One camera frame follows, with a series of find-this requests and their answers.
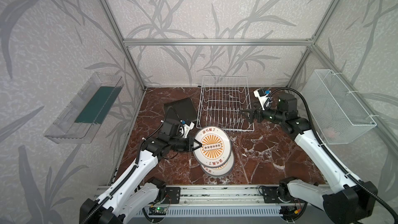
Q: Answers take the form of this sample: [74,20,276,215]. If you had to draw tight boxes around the green led circuit board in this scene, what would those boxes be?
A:
[149,206,169,216]

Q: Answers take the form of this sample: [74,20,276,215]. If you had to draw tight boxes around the white mesh wall basket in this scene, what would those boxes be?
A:
[301,69,377,145]

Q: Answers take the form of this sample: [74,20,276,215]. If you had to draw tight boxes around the aluminium frame crossbar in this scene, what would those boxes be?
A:
[123,38,312,47]

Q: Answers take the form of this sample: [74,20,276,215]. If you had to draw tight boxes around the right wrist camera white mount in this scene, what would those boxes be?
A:
[254,88,272,111]

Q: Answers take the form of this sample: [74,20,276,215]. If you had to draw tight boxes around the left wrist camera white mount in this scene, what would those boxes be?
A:
[179,120,195,139]

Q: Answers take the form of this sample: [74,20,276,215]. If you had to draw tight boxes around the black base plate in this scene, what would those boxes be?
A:
[258,185,305,205]
[155,186,181,204]

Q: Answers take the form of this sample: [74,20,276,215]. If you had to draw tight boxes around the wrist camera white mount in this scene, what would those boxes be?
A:
[254,88,272,111]
[179,120,195,139]

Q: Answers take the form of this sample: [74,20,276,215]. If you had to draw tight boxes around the white wire dish rack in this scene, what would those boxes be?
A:
[197,76,255,132]

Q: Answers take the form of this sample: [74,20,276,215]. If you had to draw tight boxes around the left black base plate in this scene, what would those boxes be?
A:
[155,186,181,204]

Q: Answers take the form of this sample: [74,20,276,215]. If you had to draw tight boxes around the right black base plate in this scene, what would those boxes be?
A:
[258,185,305,205]

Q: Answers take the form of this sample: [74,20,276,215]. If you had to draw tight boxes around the white round plate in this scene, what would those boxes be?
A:
[193,126,232,168]
[201,153,235,177]

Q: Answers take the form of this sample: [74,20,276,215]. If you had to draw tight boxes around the right base connector wires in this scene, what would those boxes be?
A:
[279,205,304,222]

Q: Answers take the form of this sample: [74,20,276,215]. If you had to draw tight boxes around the aluminium front rail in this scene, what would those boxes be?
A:
[90,184,352,208]

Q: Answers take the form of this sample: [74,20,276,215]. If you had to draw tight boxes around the right black corrugated cable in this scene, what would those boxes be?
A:
[264,86,398,224]

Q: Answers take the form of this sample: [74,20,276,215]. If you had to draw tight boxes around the clear plastic wall shelf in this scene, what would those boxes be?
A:
[44,72,124,144]

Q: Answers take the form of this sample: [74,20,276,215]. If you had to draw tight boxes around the pink object in basket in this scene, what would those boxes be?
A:
[323,127,340,139]

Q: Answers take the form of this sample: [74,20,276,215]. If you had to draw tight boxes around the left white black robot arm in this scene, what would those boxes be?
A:
[79,119,202,224]

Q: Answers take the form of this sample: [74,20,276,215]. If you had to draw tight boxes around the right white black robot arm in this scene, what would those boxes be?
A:
[241,89,378,224]

